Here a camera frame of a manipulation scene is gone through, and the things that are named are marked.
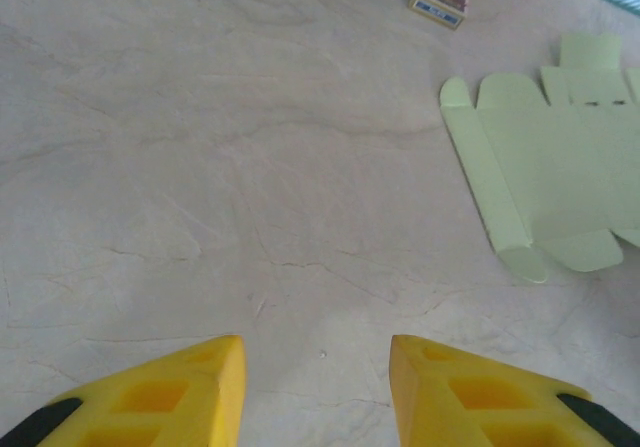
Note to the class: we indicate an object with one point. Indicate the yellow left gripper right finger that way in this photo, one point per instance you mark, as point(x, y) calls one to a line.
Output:
point(435, 397)

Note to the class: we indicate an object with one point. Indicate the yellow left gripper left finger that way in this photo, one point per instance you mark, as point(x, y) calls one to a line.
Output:
point(165, 397)

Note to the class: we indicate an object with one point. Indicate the light green paper box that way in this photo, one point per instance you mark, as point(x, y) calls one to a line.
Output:
point(560, 167)

